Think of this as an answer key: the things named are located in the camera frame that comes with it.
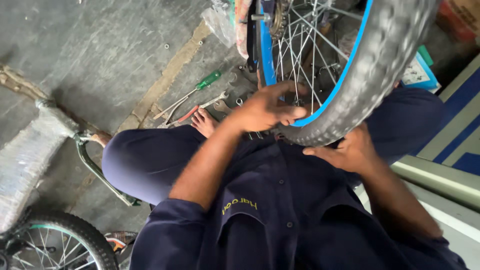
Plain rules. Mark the person's right hand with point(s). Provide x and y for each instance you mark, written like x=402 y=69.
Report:
x=350 y=153

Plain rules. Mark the person's left hand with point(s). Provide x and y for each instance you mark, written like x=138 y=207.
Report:
x=262 y=108

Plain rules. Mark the blue rimmed bicycle wheel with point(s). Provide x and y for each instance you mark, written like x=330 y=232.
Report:
x=378 y=63

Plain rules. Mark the large grey spanner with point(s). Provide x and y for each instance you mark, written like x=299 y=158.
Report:
x=243 y=75

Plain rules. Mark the dark open end wrench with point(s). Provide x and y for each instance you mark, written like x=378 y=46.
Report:
x=222 y=107

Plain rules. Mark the silver combination wrench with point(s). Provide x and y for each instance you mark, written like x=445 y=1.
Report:
x=214 y=100

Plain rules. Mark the person's bare foot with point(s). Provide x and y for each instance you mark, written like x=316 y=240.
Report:
x=204 y=122

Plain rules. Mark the pink patterned wrapped bundle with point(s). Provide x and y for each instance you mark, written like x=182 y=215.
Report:
x=243 y=26

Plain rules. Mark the clear plastic bag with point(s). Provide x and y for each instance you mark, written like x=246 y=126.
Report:
x=219 y=20

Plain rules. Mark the person's navy work clothing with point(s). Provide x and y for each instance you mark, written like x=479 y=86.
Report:
x=262 y=210

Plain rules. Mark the blue cardboard box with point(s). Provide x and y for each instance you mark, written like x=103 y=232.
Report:
x=420 y=75

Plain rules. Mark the green packet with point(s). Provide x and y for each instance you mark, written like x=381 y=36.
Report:
x=425 y=55

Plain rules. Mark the red carton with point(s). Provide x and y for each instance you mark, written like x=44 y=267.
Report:
x=459 y=18

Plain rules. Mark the green bicycle fork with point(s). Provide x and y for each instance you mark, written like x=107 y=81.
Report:
x=98 y=173

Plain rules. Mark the colourful bicycle part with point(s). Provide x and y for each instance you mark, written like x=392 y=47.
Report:
x=120 y=242

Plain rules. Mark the small black tyred bicycle wheel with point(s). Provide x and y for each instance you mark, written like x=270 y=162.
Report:
x=88 y=234

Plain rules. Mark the grey metal rail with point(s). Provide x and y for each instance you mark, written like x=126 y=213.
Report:
x=438 y=178

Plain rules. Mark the plastic wrapped bicycle frame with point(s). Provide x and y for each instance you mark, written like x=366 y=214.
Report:
x=30 y=161

